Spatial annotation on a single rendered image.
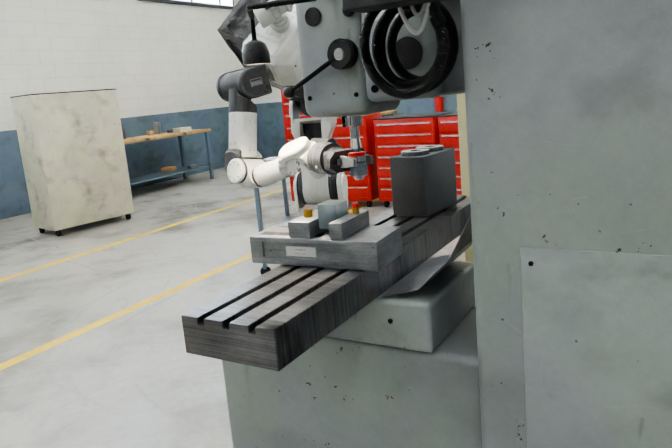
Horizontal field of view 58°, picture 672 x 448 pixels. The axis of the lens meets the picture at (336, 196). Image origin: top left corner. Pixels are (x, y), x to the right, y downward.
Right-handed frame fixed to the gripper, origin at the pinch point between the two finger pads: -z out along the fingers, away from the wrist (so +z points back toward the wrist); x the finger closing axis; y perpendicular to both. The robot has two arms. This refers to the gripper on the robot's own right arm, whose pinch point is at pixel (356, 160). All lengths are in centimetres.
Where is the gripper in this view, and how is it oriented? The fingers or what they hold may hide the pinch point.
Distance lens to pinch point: 156.9
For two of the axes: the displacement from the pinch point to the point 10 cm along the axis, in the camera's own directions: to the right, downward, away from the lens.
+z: -5.6, -0.9, 8.2
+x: 8.2, -1.7, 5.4
